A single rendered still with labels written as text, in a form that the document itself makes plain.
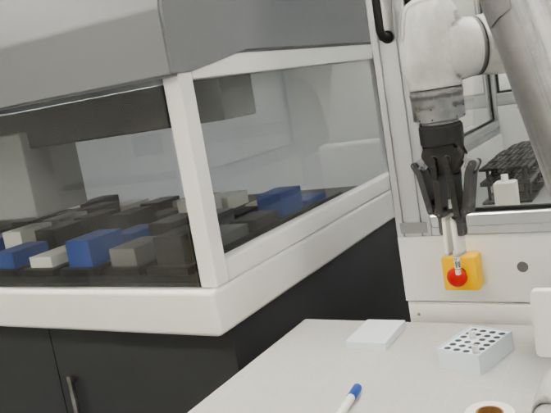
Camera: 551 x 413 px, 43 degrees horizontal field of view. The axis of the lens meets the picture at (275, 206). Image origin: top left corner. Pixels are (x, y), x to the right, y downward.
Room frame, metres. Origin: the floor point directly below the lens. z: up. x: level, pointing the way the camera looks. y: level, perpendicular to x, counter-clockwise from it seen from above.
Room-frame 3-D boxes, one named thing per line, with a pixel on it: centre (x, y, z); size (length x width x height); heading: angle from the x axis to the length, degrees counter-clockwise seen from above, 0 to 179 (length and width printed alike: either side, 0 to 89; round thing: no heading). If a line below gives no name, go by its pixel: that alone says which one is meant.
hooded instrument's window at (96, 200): (2.39, 0.64, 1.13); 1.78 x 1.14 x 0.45; 59
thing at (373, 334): (1.38, -0.16, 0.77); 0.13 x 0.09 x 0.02; 150
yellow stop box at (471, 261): (1.37, -0.36, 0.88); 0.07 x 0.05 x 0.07; 59
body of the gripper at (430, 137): (1.20, -0.30, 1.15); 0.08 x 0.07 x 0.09; 43
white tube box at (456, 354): (1.20, -0.32, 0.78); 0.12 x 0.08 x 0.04; 133
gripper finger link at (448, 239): (1.21, -0.30, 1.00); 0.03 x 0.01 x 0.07; 133
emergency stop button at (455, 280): (1.34, -0.34, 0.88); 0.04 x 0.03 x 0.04; 59
